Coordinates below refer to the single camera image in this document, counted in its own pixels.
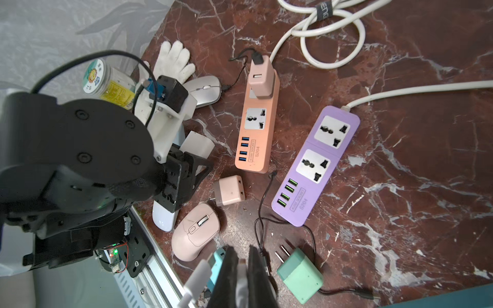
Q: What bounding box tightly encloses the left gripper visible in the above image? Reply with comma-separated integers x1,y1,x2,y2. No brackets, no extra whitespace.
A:
154,146,214,213

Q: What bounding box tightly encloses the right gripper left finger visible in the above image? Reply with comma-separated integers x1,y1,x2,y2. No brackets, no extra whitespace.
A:
207,246,239,308

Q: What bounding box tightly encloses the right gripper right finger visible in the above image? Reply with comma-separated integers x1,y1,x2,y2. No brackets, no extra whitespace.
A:
247,246,279,308

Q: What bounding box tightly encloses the white cable to blue mouse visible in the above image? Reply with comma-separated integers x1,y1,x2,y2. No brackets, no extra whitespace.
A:
176,257,249,308

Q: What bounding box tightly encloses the green usb charger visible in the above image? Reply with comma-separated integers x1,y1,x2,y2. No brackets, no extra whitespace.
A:
275,245,324,305

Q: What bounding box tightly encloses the pink usb charger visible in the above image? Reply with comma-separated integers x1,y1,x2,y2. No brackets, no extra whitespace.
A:
248,55,276,100
214,175,246,206

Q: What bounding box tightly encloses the lavender white wireless mouse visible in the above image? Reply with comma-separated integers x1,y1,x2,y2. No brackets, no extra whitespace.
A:
152,201,179,232

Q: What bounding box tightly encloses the pink wireless mouse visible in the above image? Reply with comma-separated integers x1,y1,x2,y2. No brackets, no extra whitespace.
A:
172,203,220,262

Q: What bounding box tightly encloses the black cable to pink mouse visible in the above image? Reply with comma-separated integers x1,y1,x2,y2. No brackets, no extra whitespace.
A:
253,170,374,301

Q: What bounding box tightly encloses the grey wireless mouse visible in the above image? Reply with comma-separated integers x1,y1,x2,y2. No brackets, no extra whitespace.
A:
184,76,222,109

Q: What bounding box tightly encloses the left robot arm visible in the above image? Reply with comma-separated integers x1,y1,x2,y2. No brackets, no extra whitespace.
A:
1,92,213,277

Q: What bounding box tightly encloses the orange power strip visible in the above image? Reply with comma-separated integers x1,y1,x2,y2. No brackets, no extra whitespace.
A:
235,74,280,174

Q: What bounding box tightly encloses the white work glove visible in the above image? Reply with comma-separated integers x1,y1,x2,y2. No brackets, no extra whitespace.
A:
153,41,196,84

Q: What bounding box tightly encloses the purple power strip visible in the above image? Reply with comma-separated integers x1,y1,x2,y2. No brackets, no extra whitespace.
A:
272,106,360,227

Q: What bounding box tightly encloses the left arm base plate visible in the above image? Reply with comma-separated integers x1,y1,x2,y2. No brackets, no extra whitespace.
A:
94,214,151,278

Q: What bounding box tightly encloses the white power cord right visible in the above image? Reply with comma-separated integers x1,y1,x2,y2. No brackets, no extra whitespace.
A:
340,80,493,112

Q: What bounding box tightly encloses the white power cord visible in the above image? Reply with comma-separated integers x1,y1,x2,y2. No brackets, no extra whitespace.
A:
340,80,493,112
268,0,394,70

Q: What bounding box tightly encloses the white power cord left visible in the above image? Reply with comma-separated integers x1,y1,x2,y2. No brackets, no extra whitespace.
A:
268,0,394,70

